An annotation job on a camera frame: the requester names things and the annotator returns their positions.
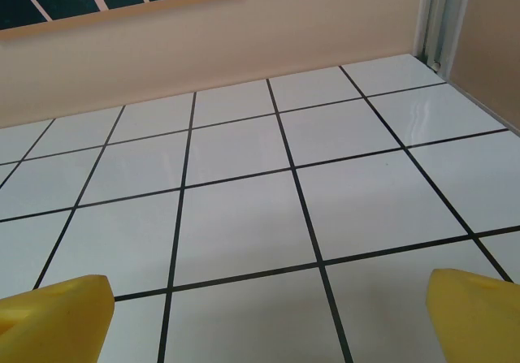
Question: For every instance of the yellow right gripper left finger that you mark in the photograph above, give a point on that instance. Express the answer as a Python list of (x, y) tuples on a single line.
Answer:
[(53, 322)]

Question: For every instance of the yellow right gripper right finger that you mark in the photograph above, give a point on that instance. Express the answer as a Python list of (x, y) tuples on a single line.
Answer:
[(475, 322)]

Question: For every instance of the aluminium corner post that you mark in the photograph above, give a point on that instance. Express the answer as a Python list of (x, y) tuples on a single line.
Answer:
[(440, 14)]

